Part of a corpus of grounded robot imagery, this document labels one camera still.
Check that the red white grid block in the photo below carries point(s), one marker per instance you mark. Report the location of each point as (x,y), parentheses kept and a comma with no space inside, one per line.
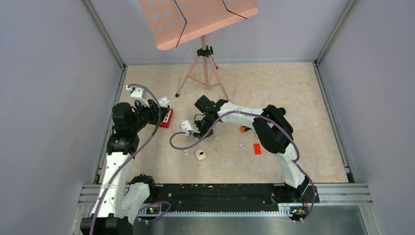
(167,119)

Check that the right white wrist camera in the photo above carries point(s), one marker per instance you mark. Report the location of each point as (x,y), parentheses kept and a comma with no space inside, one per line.
(189,128)

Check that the black marker orange cap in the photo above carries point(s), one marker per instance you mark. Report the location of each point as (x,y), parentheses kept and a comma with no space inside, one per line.
(244,129)

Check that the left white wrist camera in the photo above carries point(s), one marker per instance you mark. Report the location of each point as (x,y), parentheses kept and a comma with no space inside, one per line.
(139,94)

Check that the beige charging case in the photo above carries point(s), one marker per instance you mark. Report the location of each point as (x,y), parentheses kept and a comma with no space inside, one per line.
(200,155)

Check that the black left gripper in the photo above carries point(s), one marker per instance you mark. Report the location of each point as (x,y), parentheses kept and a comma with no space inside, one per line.
(157,114)

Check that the red rectangular block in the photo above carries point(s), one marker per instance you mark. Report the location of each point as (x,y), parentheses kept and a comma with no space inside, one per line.
(257,149)

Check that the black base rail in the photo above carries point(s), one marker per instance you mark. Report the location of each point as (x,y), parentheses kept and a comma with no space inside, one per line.
(229,199)

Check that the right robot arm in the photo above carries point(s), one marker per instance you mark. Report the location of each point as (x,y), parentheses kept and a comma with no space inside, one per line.
(274,132)

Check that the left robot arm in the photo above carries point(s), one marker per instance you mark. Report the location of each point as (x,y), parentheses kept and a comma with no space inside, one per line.
(116,208)

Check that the pink music stand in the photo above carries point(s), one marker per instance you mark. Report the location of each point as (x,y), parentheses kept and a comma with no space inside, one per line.
(175,22)

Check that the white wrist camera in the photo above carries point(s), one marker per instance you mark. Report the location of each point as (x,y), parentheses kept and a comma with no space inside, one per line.
(189,128)
(139,94)

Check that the white charging case gold trim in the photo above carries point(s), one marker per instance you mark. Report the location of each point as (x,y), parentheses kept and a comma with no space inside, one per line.
(164,102)

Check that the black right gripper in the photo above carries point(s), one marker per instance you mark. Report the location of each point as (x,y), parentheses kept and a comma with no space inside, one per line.
(201,134)

